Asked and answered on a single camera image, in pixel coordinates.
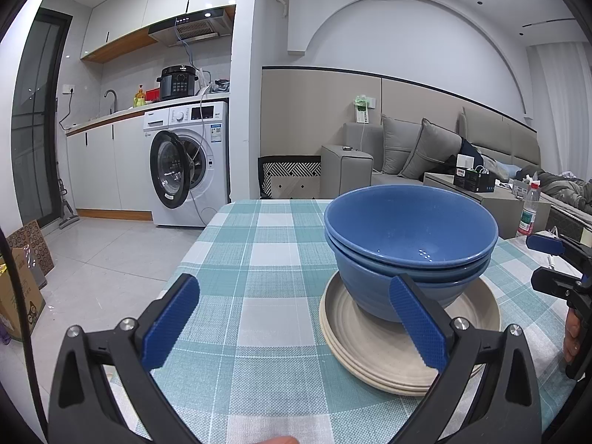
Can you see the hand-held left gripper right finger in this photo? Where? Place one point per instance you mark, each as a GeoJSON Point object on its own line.
{"type": "Point", "coordinates": [418, 328]}

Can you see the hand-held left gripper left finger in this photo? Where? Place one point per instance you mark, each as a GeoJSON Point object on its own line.
{"type": "Point", "coordinates": [171, 328]}

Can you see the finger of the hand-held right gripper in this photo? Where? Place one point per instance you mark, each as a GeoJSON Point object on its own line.
{"type": "Point", "coordinates": [552, 282]}
{"type": "Point", "coordinates": [543, 242]}

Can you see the blue bowl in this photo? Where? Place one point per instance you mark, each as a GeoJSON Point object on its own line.
{"type": "Point", "coordinates": [407, 222]}
{"type": "Point", "coordinates": [370, 296]}
{"type": "Point", "coordinates": [444, 275]}

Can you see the person's right hand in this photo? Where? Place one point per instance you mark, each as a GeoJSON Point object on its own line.
{"type": "Point", "coordinates": [573, 337]}

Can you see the person's left hand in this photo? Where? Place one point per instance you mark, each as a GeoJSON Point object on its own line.
{"type": "Point", "coordinates": [280, 440]}

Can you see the plastic water bottle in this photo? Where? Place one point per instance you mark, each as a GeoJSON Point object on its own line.
{"type": "Point", "coordinates": [528, 212]}

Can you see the grey nightstand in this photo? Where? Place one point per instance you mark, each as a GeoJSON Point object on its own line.
{"type": "Point", "coordinates": [499, 208]}

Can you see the grey blanket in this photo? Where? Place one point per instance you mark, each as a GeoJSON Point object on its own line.
{"type": "Point", "coordinates": [564, 189]}

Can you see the black cardboard box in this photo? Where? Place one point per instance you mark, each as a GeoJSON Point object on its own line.
{"type": "Point", "coordinates": [474, 181]}

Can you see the small white box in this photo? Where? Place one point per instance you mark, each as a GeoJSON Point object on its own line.
{"type": "Point", "coordinates": [466, 162]}

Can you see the teal checked tablecloth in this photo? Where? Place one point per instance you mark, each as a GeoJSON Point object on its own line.
{"type": "Point", "coordinates": [268, 263]}

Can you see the dark jacket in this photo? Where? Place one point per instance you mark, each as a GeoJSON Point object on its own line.
{"type": "Point", "coordinates": [462, 148]}

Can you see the grey cushion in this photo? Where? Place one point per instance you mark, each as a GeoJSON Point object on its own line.
{"type": "Point", "coordinates": [434, 152]}
{"type": "Point", "coordinates": [397, 148]}

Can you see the white washing machine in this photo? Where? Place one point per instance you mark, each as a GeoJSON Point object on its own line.
{"type": "Point", "coordinates": [212, 185]}

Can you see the grey stick vacuum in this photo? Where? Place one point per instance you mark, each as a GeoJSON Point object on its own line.
{"type": "Point", "coordinates": [67, 212]}

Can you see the patterned brown cardboard box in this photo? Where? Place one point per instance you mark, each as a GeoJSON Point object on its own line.
{"type": "Point", "coordinates": [32, 245]}

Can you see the grey sofa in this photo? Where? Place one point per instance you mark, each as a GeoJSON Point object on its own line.
{"type": "Point", "coordinates": [347, 171]}

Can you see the white kitchen cabinet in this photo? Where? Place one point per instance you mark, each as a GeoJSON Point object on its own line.
{"type": "Point", "coordinates": [106, 166]}

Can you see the black white patterned mat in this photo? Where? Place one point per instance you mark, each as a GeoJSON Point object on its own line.
{"type": "Point", "coordinates": [291, 180]}

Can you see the yellow bottle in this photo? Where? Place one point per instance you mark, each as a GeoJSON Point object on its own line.
{"type": "Point", "coordinates": [139, 98]}

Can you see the red box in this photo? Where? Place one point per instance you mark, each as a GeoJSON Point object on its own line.
{"type": "Point", "coordinates": [153, 95]}

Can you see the metal faucet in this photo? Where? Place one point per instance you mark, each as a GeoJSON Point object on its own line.
{"type": "Point", "coordinates": [113, 99]}

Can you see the glass sliding door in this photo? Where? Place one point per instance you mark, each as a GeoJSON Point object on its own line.
{"type": "Point", "coordinates": [37, 125]}

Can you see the black pressure cooker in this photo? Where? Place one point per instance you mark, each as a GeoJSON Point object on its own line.
{"type": "Point", "coordinates": [178, 83]}

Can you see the range hood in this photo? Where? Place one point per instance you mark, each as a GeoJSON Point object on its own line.
{"type": "Point", "coordinates": [194, 27]}

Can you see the white upper cabinets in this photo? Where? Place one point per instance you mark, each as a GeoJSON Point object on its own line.
{"type": "Point", "coordinates": [162, 0]}

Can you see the wall socket with green charger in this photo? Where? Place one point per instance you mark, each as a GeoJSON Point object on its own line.
{"type": "Point", "coordinates": [364, 110]}

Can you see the white wall outlet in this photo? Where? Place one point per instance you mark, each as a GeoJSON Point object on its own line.
{"type": "Point", "coordinates": [68, 89]}

